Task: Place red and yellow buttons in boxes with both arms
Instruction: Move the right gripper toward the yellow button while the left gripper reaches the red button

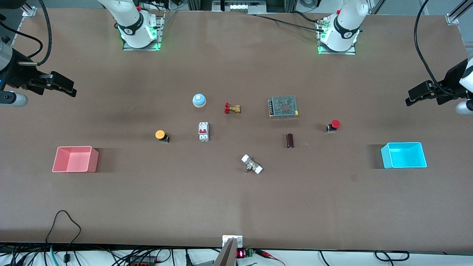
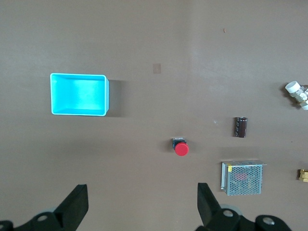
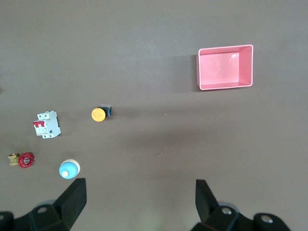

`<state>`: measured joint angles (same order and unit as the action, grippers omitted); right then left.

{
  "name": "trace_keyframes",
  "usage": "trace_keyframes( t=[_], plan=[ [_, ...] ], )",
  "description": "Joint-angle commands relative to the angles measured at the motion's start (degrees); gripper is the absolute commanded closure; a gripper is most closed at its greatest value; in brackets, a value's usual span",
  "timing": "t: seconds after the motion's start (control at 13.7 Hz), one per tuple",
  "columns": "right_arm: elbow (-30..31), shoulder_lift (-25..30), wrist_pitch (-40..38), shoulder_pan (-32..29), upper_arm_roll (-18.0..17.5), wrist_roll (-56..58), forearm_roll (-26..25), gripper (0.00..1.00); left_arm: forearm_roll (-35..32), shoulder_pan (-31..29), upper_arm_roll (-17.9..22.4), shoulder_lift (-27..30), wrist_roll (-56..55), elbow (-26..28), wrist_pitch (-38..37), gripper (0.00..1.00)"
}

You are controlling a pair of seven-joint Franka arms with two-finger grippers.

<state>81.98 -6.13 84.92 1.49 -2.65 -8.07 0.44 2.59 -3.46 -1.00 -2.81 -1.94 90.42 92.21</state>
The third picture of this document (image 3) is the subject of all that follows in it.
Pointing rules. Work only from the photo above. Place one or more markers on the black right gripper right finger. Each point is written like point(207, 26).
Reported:
point(207, 204)

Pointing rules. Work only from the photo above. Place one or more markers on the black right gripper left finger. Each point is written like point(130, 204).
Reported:
point(69, 202)

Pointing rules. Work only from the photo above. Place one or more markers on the yellow mushroom push button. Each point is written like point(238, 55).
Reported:
point(98, 114)

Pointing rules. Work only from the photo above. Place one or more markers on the blue dome call bell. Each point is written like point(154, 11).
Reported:
point(68, 169)

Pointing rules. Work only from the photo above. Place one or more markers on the brass valve red handwheel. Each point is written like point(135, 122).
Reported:
point(26, 160)

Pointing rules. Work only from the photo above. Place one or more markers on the pink plastic box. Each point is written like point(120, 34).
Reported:
point(220, 68)

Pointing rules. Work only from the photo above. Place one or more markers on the white circuit breaker red switch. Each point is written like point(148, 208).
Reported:
point(49, 126)

